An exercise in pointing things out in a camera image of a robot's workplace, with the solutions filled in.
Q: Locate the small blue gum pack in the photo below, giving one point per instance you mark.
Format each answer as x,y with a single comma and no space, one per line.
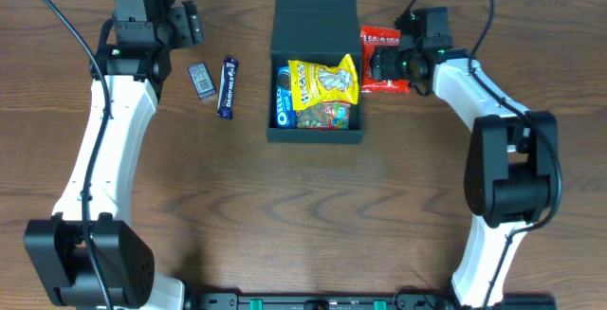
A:
202,81

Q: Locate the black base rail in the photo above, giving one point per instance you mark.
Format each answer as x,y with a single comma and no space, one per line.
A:
232,301

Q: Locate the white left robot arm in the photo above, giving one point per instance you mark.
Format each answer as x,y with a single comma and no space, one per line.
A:
87,254

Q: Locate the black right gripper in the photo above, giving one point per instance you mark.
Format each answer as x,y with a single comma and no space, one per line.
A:
379,63

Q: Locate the Dairy Milk chocolate bar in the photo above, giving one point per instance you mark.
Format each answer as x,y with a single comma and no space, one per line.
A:
225,101

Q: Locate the blue Oreo cookie pack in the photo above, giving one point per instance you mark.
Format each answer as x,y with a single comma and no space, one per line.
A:
285,113

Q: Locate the Haribo worms candy bag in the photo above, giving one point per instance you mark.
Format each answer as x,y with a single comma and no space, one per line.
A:
332,115

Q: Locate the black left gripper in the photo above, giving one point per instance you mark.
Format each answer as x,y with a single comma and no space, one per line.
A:
191,23

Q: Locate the yellow snack bag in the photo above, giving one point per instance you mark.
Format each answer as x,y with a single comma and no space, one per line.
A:
312,83

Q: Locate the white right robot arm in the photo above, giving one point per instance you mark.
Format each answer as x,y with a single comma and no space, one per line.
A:
512,178

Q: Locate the red snack bag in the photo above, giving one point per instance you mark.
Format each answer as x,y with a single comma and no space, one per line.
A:
380,45

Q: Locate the black open gift box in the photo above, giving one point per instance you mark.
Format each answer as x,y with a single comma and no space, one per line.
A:
316,31

